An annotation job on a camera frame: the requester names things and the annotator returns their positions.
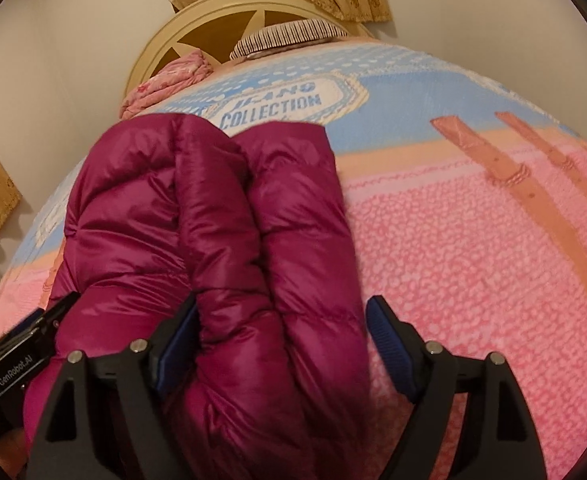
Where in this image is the magenta puffer jacket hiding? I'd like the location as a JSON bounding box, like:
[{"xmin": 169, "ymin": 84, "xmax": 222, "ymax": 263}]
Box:
[{"xmin": 23, "ymin": 114, "xmax": 371, "ymax": 479}]

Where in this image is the blue and pink bedspread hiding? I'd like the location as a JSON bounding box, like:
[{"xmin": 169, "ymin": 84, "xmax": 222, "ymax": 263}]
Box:
[{"xmin": 0, "ymin": 39, "xmax": 587, "ymax": 479}]

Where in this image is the folded pink floral blanket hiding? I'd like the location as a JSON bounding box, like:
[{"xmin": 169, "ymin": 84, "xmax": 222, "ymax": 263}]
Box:
[{"xmin": 118, "ymin": 49, "xmax": 214, "ymax": 120}]

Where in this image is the cream wooden headboard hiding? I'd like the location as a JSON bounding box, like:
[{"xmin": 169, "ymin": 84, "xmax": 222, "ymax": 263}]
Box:
[{"xmin": 124, "ymin": 0, "xmax": 373, "ymax": 92}]

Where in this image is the striped pillow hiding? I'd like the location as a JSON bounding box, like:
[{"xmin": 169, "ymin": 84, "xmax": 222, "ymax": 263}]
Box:
[{"xmin": 229, "ymin": 18, "xmax": 349, "ymax": 60}]

